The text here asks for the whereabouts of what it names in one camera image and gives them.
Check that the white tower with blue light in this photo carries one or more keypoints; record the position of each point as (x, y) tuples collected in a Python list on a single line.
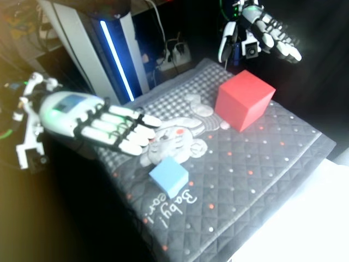
[(81, 54)]

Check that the grey quilt with bear print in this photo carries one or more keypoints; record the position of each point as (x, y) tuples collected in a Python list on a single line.
[(245, 169)]

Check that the white power strip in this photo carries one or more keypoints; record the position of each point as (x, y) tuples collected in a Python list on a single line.
[(178, 56)]

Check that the red cube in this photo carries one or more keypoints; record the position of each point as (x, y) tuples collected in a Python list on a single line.
[(245, 101)]

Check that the blue cube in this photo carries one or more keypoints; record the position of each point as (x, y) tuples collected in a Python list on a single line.
[(169, 176)]

